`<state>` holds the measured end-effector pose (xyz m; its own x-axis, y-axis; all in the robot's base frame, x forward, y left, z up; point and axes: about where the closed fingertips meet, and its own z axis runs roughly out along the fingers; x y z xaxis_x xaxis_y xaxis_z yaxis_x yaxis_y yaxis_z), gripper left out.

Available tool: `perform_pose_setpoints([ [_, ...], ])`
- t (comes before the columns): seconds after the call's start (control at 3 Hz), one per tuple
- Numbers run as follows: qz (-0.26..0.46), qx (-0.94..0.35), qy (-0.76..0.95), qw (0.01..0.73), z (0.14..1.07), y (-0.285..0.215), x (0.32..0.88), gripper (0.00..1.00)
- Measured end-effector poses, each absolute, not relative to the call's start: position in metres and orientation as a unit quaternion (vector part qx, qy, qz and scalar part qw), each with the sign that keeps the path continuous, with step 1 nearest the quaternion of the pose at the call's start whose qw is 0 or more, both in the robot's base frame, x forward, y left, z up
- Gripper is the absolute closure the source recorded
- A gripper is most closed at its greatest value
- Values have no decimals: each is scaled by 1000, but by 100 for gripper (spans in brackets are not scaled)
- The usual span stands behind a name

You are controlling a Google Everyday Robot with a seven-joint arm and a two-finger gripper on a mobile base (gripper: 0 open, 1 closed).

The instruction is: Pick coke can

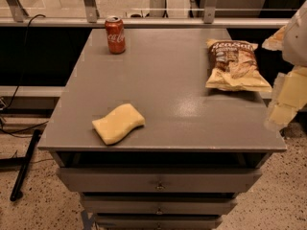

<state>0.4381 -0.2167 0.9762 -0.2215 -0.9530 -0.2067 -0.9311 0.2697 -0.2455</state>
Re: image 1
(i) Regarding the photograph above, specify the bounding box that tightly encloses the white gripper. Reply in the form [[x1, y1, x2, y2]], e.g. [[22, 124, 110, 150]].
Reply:
[[262, 1, 307, 131]]

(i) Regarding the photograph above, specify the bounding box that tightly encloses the red coke can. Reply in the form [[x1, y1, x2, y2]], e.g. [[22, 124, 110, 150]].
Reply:
[[105, 16, 126, 54]]

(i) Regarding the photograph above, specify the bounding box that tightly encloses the brown chip bag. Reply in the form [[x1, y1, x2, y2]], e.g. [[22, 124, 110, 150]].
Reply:
[[205, 39, 272, 92]]

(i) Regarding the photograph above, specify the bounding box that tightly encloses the grey drawer cabinet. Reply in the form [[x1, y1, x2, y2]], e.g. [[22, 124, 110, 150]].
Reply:
[[36, 27, 288, 230]]

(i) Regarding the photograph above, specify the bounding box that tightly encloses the yellow sponge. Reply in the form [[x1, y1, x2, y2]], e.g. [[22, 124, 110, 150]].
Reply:
[[92, 103, 145, 145]]

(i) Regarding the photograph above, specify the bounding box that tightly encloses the middle grey drawer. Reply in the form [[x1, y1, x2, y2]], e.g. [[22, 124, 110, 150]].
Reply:
[[81, 195, 237, 215]]

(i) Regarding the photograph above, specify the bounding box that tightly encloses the grey drawer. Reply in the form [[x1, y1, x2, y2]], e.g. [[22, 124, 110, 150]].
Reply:
[[81, 195, 237, 215], [95, 215, 222, 230], [57, 168, 262, 193]]

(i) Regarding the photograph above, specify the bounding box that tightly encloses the bottom grey drawer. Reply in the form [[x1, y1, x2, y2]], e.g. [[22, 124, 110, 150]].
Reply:
[[95, 215, 222, 230]]

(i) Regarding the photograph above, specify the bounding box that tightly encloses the top grey drawer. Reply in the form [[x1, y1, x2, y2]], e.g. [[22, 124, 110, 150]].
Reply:
[[57, 168, 262, 193]]

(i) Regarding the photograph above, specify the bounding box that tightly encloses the black stand leg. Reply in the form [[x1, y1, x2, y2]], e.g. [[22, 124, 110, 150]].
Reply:
[[0, 129, 41, 202]]

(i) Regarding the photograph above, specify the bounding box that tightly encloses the black cable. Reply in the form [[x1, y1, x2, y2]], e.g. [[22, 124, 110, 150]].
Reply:
[[0, 13, 50, 139]]

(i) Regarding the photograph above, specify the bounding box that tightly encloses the metal railing frame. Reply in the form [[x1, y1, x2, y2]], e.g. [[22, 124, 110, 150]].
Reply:
[[0, 0, 306, 29]]

